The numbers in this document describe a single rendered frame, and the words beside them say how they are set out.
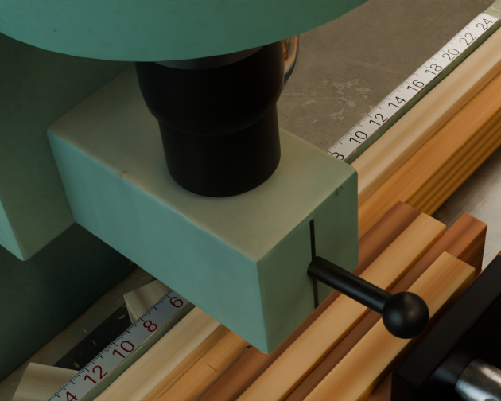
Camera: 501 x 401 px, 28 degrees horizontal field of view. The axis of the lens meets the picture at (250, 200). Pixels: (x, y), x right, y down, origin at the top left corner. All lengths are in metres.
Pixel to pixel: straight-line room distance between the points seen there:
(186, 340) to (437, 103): 0.23
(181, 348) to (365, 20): 1.81
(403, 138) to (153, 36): 0.36
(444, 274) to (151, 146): 0.17
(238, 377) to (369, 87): 1.63
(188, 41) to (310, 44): 1.94
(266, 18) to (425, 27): 1.98
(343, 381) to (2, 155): 0.19
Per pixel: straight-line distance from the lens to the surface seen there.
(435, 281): 0.53
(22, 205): 0.50
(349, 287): 0.43
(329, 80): 2.13
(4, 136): 0.47
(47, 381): 0.67
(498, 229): 0.65
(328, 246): 0.45
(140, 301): 0.71
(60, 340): 0.74
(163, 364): 0.53
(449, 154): 0.63
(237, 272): 0.42
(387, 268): 0.55
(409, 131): 0.63
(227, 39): 0.29
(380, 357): 0.50
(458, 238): 0.57
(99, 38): 0.30
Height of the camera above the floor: 1.38
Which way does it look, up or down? 47 degrees down
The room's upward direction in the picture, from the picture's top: 7 degrees counter-clockwise
